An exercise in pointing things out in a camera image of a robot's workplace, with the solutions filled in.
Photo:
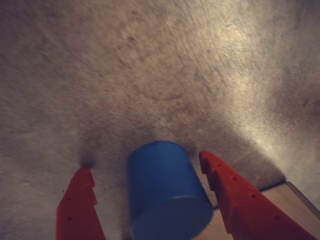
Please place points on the blue wooden cylinder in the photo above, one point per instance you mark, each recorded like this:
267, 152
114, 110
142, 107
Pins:
165, 190

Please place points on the wooden shape sorter box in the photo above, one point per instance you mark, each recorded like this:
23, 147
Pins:
287, 202

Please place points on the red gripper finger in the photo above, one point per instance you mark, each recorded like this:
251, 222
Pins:
77, 215
250, 207

